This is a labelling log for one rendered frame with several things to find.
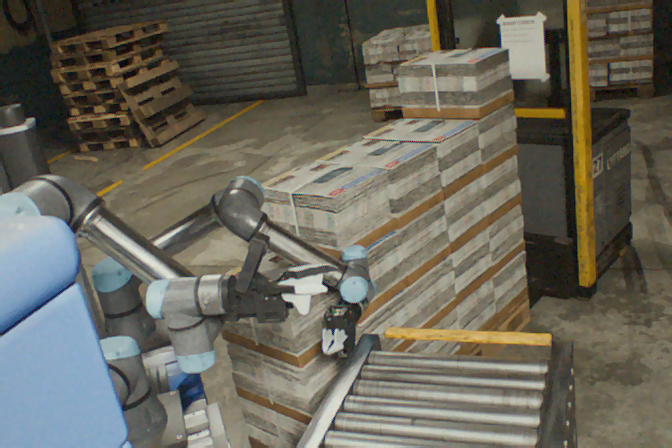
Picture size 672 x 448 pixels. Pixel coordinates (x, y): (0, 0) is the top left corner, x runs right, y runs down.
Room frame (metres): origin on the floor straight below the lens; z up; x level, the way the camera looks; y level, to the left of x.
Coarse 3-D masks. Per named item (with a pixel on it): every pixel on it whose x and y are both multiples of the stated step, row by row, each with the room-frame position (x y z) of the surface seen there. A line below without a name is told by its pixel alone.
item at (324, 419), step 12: (372, 336) 1.67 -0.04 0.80; (360, 348) 1.62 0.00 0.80; (372, 348) 1.61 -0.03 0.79; (348, 360) 1.57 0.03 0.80; (360, 360) 1.56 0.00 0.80; (348, 372) 1.51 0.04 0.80; (360, 372) 1.52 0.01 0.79; (336, 384) 1.47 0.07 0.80; (348, 384) 1.46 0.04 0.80; (336, 396) 1.42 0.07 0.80; (324, 408) 1.38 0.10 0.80; (336, 408) 1.38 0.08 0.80; (312, 420) 1.35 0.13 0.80; (324, 420) 1.34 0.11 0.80; (312, 432) 1.30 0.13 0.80; (324, 432) 1.30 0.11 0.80; (300, 444) 1.27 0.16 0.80; (312, 444) 1.26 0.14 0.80
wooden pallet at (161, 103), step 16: (176, 64) 9.09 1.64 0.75; (128, 80) 8.06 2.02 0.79; (144, 80) 8.32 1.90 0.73; (176, 80) 9.09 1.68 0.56; (128, 96) 8.07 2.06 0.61; (144, 96) 8.37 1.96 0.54; (160, 96) 8.60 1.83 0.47; (176, 96) 8.72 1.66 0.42; (144, 112) 8.00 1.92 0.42; (176, 112) 8.76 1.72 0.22; (192, 112) 9.02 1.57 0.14; (144, 128) 8.00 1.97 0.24; (176, 128) 8.36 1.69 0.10
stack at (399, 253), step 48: (480, 192) 2.70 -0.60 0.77; (384, 240) 2.23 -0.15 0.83; (432, 240) 2.43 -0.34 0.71; (480, 240) 2.66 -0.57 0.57; (384, 288) 2.20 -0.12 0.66; (432, 288) 2.39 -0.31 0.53; (480, 288) 2.63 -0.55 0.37; (240, 336) 2.08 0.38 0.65; (288, 336) 1.90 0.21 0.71; (240, 384) 2.11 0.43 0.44; (288, 384) 1.94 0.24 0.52; (288, 432) 1.98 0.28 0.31
